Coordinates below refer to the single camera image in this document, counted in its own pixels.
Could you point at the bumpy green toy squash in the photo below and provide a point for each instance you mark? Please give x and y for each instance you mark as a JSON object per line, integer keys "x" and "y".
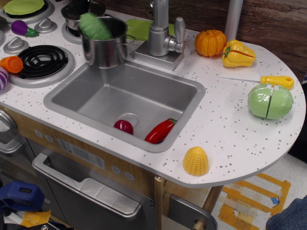
{"x": 94, "y": 28}

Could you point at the tall steel pot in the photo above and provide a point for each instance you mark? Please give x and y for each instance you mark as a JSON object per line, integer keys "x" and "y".
{"x": 108, "y": 53}

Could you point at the small steel pot with lid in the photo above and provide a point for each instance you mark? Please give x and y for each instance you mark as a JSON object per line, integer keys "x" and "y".
{"x": 76, "y": 8}

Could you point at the red toy chili pepper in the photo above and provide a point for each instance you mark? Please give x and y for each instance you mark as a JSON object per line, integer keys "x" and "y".
{"x": 159, "y": 133}

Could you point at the grey toy sink basin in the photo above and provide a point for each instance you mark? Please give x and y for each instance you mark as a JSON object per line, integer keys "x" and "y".
{"x": 139, "y": 94}

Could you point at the dark red toy radish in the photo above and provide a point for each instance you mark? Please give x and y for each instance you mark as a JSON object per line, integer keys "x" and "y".
{"x": 125, "y": 126}

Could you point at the yellow toy corn piece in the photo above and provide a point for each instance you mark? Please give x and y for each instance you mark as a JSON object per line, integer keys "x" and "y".
{"x": 196, "y": 162}

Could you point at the silver toy faucet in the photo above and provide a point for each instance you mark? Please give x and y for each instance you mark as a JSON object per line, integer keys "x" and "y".
{"x": 162, "y": 49}

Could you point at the green plastic cutting board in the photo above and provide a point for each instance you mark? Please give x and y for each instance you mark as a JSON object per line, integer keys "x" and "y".
{"x": 139, "y": 29}

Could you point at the orange toy pumpkin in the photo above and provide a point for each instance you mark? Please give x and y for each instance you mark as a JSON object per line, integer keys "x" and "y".
{"x": 210, "y": 42}

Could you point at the yellow toy bell pepper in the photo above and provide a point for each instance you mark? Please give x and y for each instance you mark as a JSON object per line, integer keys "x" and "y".
{"x": 237, "y": 54}

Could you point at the grey toy oven door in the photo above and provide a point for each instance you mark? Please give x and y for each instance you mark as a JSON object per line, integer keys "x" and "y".
{"x": 88, "y": 200}

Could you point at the green toy cabbage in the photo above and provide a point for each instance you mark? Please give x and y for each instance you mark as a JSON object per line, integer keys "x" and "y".
{"x": 270, "y": 102}

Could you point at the black coil stove burner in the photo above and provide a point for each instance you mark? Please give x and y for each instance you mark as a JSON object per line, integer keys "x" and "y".
{"x": 42, "y": 61}

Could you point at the white vertical pole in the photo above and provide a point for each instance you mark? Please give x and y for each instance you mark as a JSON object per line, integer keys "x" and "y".
{"x": 233, "y": 18}

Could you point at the grey stove knob rear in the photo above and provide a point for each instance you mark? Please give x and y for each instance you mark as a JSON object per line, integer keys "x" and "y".
{"x": 45, "y": 26}

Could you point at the grey stove knob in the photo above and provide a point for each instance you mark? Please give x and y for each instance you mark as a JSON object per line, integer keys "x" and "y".
{"x": 15, "y": 46}
{"x": 45, "y": 26}

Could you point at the orange toy carrot piece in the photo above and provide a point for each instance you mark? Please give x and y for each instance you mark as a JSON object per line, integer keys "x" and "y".
{"x": 12, "y": 64}

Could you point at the purple striped toy onion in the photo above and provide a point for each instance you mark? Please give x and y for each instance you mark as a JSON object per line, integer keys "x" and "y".
{"x": 4, "y": 78}

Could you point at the grey stove knob front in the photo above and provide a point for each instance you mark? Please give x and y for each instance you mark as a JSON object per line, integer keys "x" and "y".
{"x": 15, "y": 46}

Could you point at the blue clamp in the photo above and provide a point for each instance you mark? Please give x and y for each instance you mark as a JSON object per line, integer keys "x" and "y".
{"x": 21, "y": 196}

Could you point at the purple toy eggplant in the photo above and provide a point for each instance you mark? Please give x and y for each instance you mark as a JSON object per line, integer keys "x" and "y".
{"x": 19, "y": 27}

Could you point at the blue jeans knee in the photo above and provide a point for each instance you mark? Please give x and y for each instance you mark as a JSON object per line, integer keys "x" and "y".
{"x": 292, "y": 218}

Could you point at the green toy plate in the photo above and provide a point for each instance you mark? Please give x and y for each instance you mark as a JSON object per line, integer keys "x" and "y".
{"x": 23, "y": 7}

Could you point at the yellow handled toy knife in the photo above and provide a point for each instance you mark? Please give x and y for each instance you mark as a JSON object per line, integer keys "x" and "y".
{"x": 284, "y": 81}

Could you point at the grey dishwasher handle left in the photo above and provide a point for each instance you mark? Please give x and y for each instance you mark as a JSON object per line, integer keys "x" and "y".
{"x": 11, "y": 143}

